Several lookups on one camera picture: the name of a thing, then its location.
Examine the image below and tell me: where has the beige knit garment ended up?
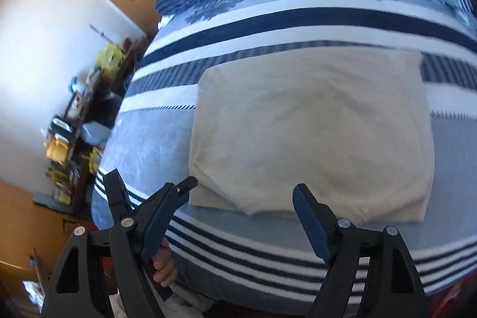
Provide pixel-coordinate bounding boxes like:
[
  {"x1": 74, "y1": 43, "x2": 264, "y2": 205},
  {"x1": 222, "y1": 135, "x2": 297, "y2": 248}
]
[{"x1": 188, "y1": 47, "x2": 434, "y2": 224}]

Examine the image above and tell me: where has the person's left hand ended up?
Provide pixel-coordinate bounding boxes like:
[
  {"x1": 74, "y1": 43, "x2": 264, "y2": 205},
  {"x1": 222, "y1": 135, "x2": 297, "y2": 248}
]
[{"x1": 151, "y1": 237, "x2": 178, "y2": 287}]

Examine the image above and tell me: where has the cluttered dark shelf rack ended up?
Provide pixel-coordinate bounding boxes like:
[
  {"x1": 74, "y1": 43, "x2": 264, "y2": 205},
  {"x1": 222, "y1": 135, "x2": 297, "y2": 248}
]
[{"x1": 35, "y1": 38, "x2": 149, "y2": 215}]

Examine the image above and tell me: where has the yellow plush toy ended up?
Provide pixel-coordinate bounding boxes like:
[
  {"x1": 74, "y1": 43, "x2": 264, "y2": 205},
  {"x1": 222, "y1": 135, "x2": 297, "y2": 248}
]
[{"x1": 95, "y1": 44, "x2": 125, "y2": 77}]

